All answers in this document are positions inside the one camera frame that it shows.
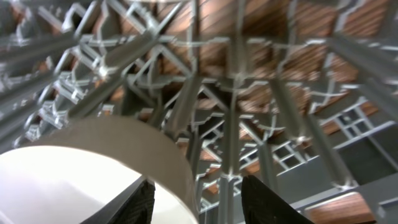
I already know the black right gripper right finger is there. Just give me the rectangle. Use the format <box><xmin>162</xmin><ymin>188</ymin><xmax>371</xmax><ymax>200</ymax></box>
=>
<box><xmin>241</xmin><ymin>175</ymin><xmax>313</xmax><ymax>224</ymax></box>

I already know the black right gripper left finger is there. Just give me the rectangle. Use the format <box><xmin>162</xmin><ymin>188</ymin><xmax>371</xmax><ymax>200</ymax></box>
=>
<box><xmin>81</xmin><ymin>177</ymin><xmax>155</xmax><ymax>224</ymax></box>

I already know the grey bowl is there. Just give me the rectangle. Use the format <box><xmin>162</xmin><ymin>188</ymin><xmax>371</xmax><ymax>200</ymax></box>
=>
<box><xmin>1</xmin><ymin>116</ymin><xmax>198</xmax><ymax>223</ymax></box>

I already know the grey dishwasher rack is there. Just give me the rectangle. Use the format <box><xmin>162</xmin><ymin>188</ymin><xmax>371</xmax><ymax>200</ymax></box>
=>
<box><xmin>1</xmin><ymin>1</ymin><xmax>397</xmax><ymax>223</ymax></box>

